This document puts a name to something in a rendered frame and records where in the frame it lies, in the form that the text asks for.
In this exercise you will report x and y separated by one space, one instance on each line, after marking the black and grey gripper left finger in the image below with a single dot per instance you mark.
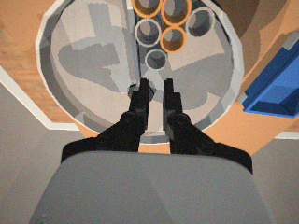
123 135

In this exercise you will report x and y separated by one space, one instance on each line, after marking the blue shallow tray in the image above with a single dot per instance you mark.
272 93

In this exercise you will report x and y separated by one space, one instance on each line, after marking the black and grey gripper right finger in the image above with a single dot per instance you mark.
185 138

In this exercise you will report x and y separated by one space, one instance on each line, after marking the grey metal bushing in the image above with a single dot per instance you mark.
148 40
205 28
156 64

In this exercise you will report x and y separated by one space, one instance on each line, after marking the bronze bushing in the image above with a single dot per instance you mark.
175 46
180 18
146 12

